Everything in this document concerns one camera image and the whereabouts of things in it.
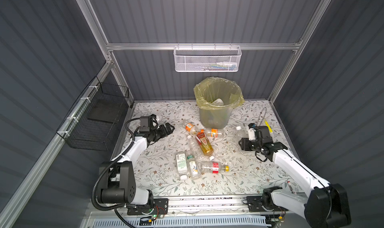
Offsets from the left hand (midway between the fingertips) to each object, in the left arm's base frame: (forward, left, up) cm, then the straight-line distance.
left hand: (168, 130), depth 89 cm
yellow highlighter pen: (+7, -69, -10) cm, 70 cm away
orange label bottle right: (+1, -29, -6) cm, 29 cm away
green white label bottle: (-17, -7, -8) cm, 20 cm away
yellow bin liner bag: (+25, -33, +6) cm, 42 cm away
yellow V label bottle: (+21, -34, +1) cm, 40 cm away
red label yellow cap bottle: (-22, -25, -6) cm, 34 cm away
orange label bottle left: (+6, -14, -7) cm, 17 cm away
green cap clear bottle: (-21, -15, -6) cm, 26 cm away
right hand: (-10, -45, -2) cm, 46 cm away
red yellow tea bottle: (-9, -22, -6) cm, 25 cm away
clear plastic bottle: (-6, -43, +1) cm, 43 cm away
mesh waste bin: (+9, -30, -3) cm, 32 cm away
